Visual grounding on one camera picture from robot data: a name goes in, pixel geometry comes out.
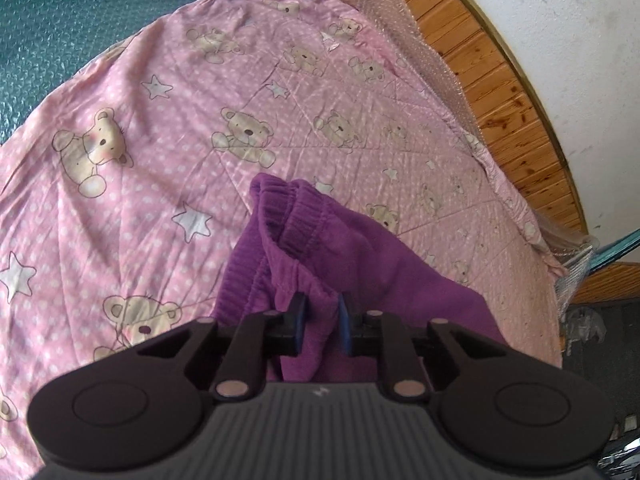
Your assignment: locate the pink bear print blanket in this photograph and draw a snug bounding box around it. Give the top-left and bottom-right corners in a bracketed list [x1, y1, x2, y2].
[0, 0, 571, 480]

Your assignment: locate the purple knit sweater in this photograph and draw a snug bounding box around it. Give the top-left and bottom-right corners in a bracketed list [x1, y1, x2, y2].
[212, 173, 507, 384]

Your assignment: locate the wooden bed frame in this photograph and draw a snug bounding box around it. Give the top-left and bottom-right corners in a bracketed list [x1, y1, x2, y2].
[387, 0, 640, 306]

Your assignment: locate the teal bar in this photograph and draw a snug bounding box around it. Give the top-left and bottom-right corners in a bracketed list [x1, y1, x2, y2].
[590, 227, 640, 271]

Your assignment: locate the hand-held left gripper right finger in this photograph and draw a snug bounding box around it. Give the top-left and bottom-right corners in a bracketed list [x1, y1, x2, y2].
[338, 294, 492, 402]

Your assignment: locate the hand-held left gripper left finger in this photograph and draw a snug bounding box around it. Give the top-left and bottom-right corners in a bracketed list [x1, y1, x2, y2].
[121, 293, 307, 402]

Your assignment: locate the grey crumpled cloth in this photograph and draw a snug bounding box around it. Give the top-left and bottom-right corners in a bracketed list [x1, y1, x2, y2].
[562, 307, 608, 347]

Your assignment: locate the clear bubble wrap sheet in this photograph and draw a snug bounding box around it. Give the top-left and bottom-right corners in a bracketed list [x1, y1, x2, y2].
[305, 0, 591, 306]

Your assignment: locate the teal mattress with bubble wrap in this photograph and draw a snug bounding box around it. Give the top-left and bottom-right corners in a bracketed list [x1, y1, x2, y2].
[0, 0, 321, 147]

